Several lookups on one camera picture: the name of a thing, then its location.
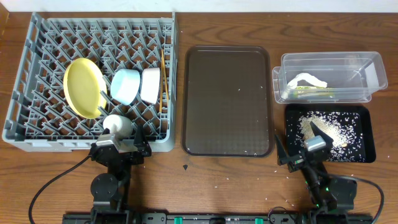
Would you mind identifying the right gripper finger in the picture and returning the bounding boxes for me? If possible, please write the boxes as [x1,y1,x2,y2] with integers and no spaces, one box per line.
[310,121,333,146]
[274,135,290,166]

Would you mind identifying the rice and food scraps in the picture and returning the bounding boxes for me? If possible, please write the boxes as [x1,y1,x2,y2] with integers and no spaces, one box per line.
[286,111,365,162]

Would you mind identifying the small white cup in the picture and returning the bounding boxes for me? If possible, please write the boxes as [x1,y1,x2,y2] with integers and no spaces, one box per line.
[103,114,133,139]

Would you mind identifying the green orange snack wrapper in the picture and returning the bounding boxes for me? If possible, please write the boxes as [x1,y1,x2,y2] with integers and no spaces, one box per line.
[293,86,335,98]

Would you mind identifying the white napkin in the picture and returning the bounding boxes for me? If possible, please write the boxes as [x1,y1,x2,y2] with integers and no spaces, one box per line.
[286,73,328,90]

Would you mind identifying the light blue bowl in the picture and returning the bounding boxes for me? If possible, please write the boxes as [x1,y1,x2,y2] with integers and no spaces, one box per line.
[111,69,141,105]

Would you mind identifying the pale pink bowl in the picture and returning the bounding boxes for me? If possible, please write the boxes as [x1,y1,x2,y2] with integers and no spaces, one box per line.
[141,68,160,105]

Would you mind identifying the yellow plate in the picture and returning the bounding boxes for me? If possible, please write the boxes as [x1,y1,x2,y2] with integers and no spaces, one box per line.
[63,58,107,119]

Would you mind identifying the wooden chopstick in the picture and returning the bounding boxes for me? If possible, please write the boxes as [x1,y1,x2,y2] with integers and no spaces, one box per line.
[159,49,165,114]
[161,49,169,105]

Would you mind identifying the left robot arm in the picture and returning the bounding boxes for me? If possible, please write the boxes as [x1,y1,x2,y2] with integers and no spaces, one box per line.
[89,126,152,223]

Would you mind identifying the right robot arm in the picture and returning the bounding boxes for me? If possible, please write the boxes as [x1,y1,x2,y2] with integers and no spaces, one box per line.
[275,122,357,223]

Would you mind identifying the black waste tray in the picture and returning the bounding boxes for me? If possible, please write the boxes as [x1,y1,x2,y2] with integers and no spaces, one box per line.
[285,104,376,163]

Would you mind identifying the clear plastic bin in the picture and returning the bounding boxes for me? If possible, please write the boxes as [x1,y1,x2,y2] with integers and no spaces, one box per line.
[272,52,388,104]

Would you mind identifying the dark brown serving tray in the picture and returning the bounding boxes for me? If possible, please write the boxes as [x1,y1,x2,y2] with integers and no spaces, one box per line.
[181,45,274,157]

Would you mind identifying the grey dish rack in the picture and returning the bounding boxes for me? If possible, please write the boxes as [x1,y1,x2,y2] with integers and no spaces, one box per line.
[2,13,179,152]

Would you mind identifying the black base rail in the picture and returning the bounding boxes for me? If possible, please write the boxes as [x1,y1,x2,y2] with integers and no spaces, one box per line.
[62,212,373,224]

